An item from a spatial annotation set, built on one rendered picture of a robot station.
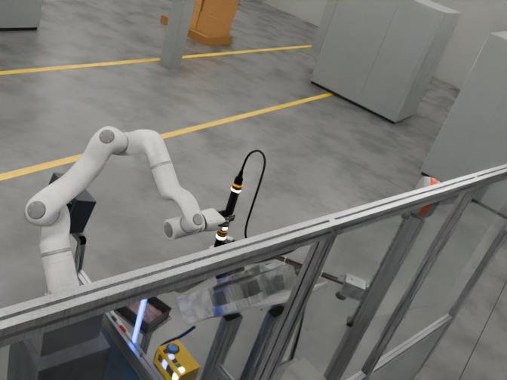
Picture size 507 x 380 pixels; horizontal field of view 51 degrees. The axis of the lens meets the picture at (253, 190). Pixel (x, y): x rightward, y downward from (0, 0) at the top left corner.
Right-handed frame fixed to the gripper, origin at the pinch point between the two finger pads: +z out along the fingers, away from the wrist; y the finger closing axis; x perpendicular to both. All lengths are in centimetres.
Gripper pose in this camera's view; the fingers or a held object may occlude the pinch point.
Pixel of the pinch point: (228, 215)
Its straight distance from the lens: 231.9
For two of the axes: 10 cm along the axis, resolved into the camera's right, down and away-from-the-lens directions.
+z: 7.2, -1.5, 6.8
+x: 2.8, -8.3, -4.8
